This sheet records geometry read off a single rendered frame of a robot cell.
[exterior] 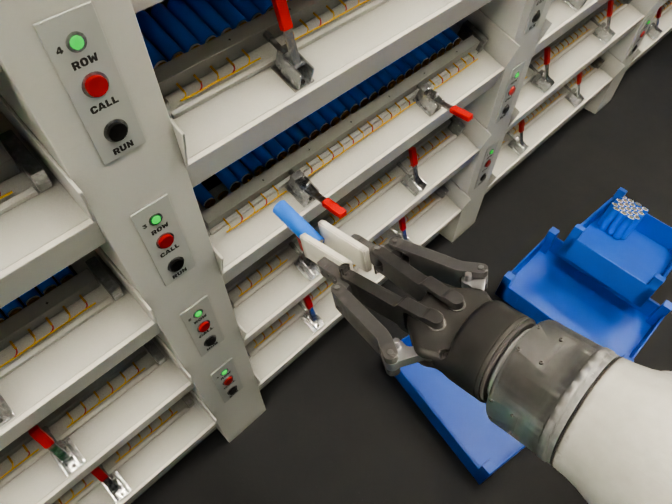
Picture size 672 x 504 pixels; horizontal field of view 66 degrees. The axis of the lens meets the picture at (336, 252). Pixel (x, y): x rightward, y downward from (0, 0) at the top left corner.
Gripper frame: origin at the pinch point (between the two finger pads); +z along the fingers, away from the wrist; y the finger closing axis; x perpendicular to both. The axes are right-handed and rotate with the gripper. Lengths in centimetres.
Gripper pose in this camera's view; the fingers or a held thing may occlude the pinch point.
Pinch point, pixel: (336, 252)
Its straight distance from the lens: 51.9
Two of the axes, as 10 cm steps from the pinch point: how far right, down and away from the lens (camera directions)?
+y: -7.2, 5.6, -4.0
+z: -6.7, -4.2, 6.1
